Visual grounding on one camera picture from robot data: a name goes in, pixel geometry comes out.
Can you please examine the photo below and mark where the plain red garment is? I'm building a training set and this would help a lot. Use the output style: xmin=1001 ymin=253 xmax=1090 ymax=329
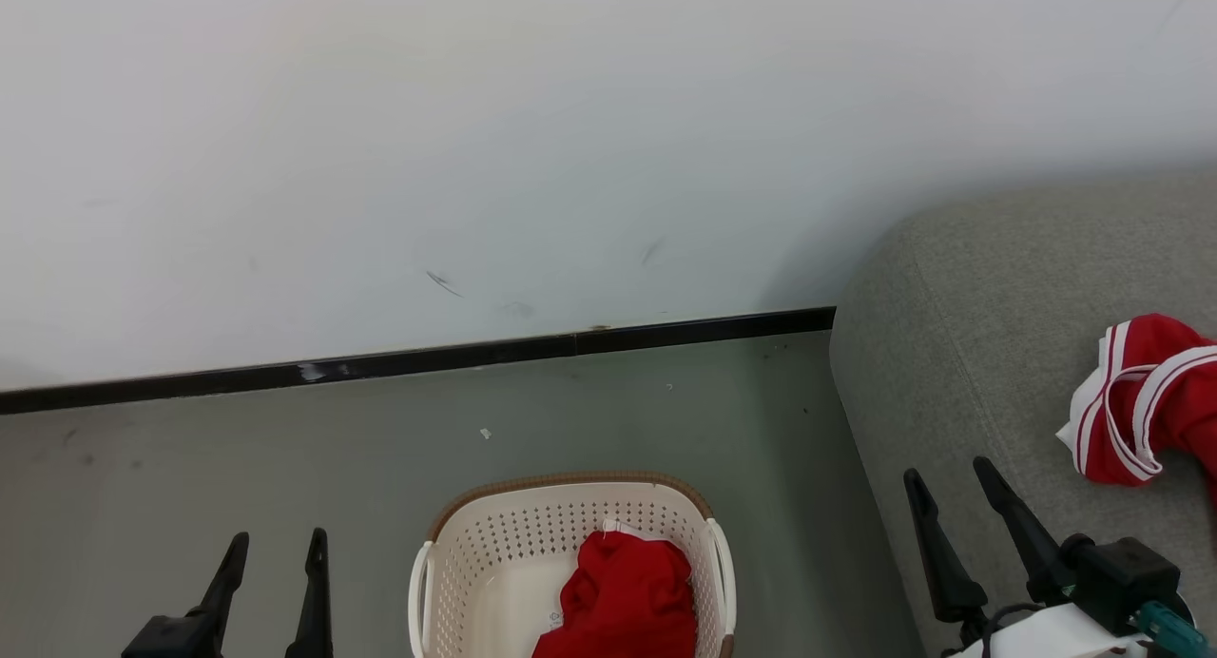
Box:
xmin=531 ymin=520 xmax=699 ymax=658

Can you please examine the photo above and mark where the black wall baseboard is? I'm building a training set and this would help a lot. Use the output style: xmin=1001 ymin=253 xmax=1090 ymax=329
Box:
xmin=0 ymin=306 xmax=838 ymax=416

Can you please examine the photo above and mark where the red garment with white stripes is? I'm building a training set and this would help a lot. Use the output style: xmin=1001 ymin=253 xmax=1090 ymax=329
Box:
xmin=1055 ymin=313 xmax=1217 ymax=503

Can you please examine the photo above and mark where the teal plug right cable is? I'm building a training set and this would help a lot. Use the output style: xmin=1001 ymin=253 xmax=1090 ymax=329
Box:
xmin=1130 ymin=600 xmax=1210 ymax=658

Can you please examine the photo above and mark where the grey fabric sofa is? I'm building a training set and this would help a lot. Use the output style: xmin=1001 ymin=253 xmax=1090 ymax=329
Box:
xmin=829 ymin=168 xmax=1217 ymax=658

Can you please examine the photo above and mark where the cream perforated laundry basket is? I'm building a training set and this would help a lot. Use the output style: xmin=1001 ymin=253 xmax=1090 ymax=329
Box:
xmin=408 ymin=471 xmax=738 ymax=658

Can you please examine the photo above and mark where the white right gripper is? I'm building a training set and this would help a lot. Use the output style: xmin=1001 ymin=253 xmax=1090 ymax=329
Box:
xmin=903 ymin=456 xmax=1156 ymax=658

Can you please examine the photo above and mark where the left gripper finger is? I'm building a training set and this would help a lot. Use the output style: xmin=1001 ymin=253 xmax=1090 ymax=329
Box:
xmin=285 ymin=528 xmax=334 ymax=658
xmin=193 ymin=532 xmax=250 ymax=623

